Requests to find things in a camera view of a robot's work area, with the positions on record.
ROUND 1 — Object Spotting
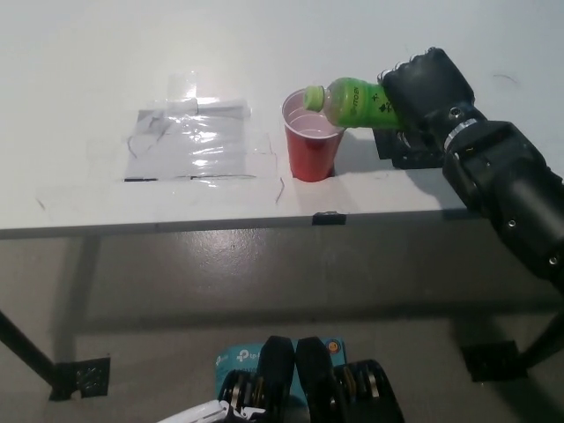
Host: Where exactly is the black table leg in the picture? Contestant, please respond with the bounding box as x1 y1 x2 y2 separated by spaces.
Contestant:
0 308 61 391
517 307 564 372

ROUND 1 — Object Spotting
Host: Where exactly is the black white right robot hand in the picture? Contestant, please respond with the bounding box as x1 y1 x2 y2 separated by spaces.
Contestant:
376 46 480 149

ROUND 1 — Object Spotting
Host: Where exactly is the clear tape strip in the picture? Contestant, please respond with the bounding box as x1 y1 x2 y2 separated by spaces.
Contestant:
167 70 200 106

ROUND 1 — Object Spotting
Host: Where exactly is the green tea plastic bottle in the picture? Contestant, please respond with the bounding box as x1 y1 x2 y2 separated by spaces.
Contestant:
302 76 407 132

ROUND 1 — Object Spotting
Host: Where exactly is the taped clear plastic sheet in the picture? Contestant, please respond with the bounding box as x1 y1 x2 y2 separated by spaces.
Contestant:
122 97 253 183

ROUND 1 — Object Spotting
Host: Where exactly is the black tape square marker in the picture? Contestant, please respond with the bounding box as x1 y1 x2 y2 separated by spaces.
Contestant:
373 128 444 171

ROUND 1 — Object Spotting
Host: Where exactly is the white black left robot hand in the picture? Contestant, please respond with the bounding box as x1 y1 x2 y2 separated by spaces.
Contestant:
156 398 270 423

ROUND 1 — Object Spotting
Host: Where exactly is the red plastic cup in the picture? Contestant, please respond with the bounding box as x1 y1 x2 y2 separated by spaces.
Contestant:
281 87 348 182

